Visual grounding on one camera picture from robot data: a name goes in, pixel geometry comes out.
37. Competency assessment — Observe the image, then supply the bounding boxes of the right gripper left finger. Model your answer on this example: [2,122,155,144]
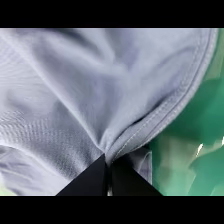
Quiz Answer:
[55,153,109,197]

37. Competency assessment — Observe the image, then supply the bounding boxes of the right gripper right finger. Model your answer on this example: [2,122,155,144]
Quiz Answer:
[109,155,163,197]

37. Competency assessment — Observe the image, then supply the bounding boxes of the purple shirt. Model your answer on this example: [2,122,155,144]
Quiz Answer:
[0,28,219,197]

